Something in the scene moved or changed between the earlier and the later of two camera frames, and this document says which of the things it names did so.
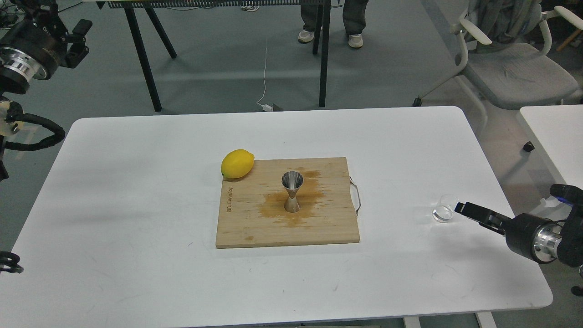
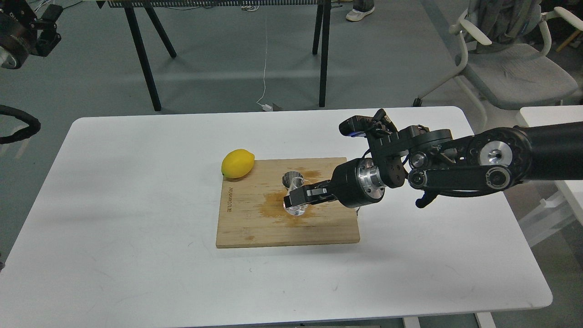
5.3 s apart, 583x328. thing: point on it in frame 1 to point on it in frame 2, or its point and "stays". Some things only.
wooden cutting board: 252,212 stays
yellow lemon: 237,163 stays
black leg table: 321,35 stays
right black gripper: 536,239 to 354,183
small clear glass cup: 443,213 to 292,180
